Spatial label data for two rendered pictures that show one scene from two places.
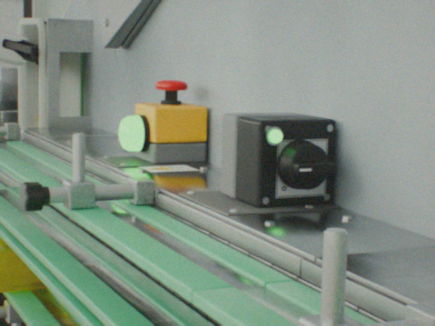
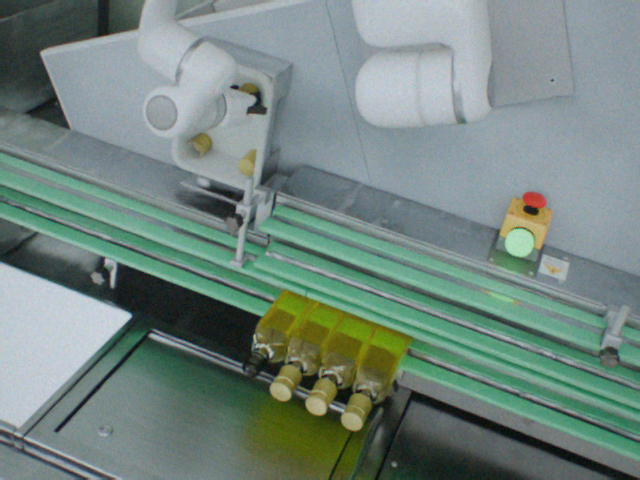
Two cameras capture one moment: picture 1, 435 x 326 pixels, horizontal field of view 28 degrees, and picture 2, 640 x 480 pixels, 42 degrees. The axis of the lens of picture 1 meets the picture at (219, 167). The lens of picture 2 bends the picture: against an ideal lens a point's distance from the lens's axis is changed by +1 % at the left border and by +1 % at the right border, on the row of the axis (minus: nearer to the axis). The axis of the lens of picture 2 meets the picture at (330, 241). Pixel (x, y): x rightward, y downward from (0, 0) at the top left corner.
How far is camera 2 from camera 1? 142 cm
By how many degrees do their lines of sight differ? 53
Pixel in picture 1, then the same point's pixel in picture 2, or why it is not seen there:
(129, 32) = not seen: hidden behind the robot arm
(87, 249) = (519, 338)
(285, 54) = not seen: outside the picture
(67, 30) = (282, 80)
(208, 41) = (560, 163)
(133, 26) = not seen: hidden behind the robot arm
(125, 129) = (526, 246)
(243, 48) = (617, 185)
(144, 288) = (625, 374)
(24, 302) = (423, 369)
